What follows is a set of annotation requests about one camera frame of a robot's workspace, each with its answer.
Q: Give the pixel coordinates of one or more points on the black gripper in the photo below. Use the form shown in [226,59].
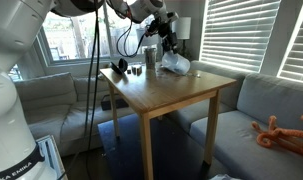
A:
[164,28]

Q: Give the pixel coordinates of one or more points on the transparent plastic cup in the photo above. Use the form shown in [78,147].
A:
[175,63]

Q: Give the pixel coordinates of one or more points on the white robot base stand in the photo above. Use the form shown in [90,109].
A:
[50,151]

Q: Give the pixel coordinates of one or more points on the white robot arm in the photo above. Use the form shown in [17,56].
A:
[20,22]

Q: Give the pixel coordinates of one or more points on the grey metal tumbler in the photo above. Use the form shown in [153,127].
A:
[150,57]

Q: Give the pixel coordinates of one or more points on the small black box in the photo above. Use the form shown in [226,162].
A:
[136,69]

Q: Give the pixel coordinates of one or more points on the wooden table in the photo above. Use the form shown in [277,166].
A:
[156,92]

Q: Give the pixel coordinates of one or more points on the black open glasses case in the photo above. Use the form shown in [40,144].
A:
[121,67]

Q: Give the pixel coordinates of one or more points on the dark blue rug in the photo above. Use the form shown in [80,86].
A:
[175,155]

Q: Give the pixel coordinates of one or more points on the grey sectional sofa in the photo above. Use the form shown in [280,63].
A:
[55,105]

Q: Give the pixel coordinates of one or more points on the orange knitted toy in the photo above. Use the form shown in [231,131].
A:
[290,139]

